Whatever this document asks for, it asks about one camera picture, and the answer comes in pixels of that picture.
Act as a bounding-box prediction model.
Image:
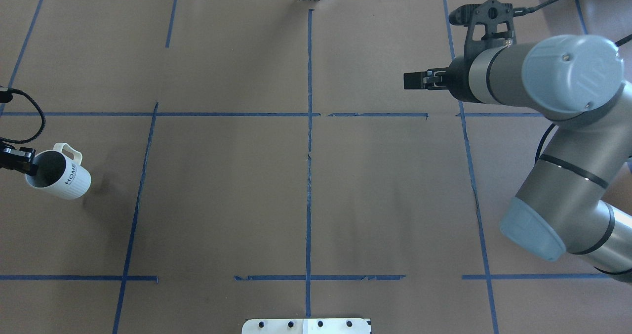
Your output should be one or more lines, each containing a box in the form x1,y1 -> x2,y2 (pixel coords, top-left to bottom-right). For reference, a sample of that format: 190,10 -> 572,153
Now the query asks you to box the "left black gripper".
0,138 -> 38,174

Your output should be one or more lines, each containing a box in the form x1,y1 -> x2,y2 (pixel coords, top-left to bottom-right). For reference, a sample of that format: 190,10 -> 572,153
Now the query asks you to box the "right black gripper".
403,57 -> 481,103

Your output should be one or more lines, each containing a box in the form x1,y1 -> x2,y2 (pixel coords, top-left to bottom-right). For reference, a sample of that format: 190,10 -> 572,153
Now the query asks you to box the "white ribbed HOME mug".
25,142 -> 92,200

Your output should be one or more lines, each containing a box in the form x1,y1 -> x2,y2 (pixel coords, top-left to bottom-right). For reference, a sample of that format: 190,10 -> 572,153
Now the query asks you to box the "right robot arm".
402,35 -> 632,284

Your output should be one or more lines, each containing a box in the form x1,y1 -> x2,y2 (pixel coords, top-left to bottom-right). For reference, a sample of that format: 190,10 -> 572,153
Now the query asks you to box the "black corrugated cable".
0,88 -> 47,145

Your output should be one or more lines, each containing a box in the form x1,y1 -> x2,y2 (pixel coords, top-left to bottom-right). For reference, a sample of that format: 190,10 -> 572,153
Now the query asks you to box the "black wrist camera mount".
448,0 -> 517,62

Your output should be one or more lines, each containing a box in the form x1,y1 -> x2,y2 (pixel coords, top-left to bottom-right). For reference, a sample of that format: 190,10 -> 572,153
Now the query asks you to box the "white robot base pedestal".
241,318 -> 372,334

